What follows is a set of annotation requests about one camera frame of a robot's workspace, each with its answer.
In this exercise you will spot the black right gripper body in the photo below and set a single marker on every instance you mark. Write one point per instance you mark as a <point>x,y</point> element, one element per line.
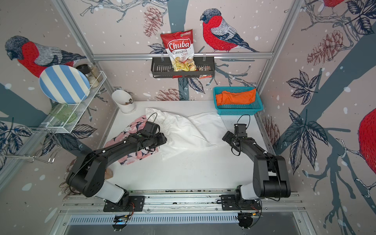
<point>230,138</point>

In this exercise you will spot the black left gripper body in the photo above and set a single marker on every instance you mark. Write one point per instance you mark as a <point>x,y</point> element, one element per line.
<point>157,140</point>

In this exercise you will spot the pink patterned shorts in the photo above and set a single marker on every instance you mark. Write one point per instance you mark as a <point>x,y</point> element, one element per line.
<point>127,135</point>

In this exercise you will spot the white shorts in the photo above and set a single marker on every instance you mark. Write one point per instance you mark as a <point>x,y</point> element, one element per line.
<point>203,131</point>

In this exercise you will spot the orange shorts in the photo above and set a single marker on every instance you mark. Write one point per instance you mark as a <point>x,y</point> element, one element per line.
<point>243,98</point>

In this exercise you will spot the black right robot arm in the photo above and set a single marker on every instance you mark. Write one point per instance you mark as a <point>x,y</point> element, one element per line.
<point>270,175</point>

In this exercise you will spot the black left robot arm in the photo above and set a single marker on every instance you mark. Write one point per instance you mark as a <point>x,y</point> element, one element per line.
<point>87,175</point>

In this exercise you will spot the teal plastic basket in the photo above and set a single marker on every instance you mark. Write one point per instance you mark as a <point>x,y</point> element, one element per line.
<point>237,110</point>

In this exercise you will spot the white ceramic cup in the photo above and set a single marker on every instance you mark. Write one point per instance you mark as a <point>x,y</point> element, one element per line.
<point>124,101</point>

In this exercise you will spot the black cap bottle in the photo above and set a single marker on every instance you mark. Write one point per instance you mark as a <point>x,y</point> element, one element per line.
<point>108,174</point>

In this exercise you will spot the small snack packet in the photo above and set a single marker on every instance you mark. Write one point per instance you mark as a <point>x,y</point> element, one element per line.
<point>203,68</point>

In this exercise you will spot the dark lid spice jar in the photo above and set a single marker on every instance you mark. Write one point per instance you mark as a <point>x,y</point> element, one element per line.
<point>85,69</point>

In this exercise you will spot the red Chuba chips bag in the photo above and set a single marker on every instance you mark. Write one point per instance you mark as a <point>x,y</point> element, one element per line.
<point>179,47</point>

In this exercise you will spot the blue white striped plate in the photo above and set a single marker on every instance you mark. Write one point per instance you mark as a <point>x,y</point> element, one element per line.
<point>64,84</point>

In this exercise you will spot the black wire wall basket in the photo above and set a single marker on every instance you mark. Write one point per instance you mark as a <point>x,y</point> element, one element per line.
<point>162,68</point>

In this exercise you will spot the clear acrylic wall shelf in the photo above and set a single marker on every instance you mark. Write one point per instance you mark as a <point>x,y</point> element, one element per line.
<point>79,110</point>

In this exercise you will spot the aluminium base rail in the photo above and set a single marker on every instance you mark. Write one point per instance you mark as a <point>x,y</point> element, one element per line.
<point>179,207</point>

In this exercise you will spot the chrome wire wall rack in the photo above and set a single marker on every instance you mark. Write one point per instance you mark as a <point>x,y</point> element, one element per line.
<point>29,144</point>

